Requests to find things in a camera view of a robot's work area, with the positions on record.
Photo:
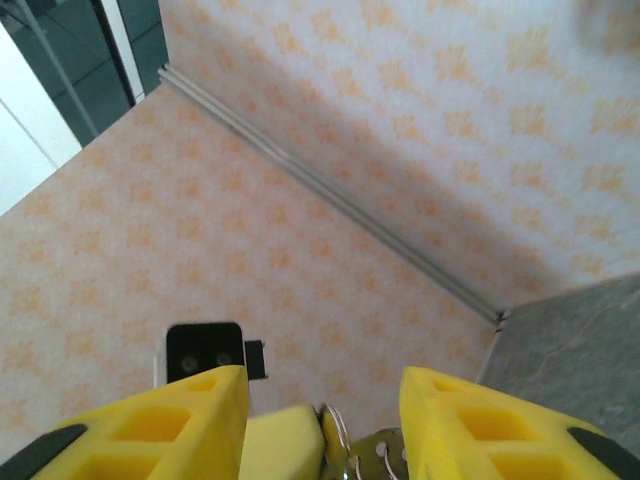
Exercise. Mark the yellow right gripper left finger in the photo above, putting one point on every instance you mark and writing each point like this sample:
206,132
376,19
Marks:
150,450

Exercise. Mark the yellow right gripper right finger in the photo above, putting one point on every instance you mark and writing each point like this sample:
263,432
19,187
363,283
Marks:
480,440

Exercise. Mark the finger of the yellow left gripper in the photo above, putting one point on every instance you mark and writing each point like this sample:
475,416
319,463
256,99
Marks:
329,447
282,445

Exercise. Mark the silver split keyring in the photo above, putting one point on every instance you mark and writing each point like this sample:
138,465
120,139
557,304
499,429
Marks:
338,425

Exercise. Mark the white room panel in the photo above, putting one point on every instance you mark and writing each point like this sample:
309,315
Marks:
25,140

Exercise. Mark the dark glass partition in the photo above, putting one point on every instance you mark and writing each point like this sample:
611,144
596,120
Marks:
75,60

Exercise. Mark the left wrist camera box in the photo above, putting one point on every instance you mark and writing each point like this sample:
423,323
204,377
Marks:
205,350

